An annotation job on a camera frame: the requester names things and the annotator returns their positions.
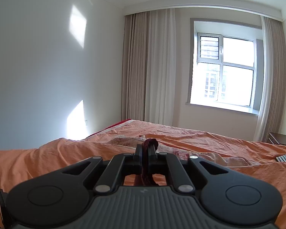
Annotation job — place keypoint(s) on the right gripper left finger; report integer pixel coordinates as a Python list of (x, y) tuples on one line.
[(139, 165)]

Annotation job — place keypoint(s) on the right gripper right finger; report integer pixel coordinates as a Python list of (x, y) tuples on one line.
[(152, 164)]

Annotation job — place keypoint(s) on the dark red long-sleeve shirt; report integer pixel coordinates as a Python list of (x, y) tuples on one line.
[(145, 159)]

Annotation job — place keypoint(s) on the floral patterned quilt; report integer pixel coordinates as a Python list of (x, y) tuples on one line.
[(182, 154)]

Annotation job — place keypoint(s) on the red blanket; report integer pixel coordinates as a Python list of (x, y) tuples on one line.
[(117, 124)]

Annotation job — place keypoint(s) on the white framed window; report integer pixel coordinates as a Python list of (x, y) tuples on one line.
[(227, 65)]

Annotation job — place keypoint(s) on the beige right curtain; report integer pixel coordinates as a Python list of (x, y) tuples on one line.
[(274, 84)]

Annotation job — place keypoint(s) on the beige curtain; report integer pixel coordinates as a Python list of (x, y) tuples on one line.
[(274, 84), (149, 66)]

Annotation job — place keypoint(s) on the beige left curtain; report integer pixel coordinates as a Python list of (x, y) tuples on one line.
[(149, 66)]

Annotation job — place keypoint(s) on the dark wooden nightstand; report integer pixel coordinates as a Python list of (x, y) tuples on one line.
[(276, 139)]

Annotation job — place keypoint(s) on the orange bed sheet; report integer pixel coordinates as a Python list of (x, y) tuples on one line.
[(19, 165)]

